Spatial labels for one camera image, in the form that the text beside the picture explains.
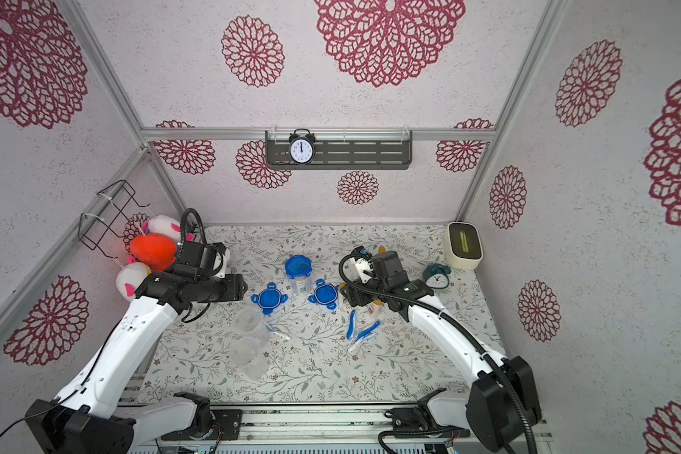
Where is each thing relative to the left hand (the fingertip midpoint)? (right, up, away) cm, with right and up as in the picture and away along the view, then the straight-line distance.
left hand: (236, 290), depth 77 cm
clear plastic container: (+15, -2, +18) cm, 24 cm away
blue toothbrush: (+32, -15, +14) cm, 38 cm away
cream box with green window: (+75, +12, +29) cm, 81 cm away
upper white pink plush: (-30, +19, +17) cm, 39 cm away
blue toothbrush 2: (+37, -15, +13) cm, 42 cm away
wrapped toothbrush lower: (+35, -18, +10) cm, 40 cm away
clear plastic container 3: (-1, -21, +10) cm, 23 cm away
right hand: (+32, +2, +4) cm, 32 cm away
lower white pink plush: (-30, +3, +1) cm, 30 cm away
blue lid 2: (+23, -5, +23) cm, 33 cm away
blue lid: (+14, +5, +17) cm, 23 cm away
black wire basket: (-39, +17, 0) cm, 42 cm away
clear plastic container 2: (-1, -12, +15) cm, 20 cm away
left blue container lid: (+4, -6, +21) cm, 22 cm away
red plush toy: (-29, +11, +11) cm, 33 cm away
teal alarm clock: (+62, +2, +20) cm, 65 cm away
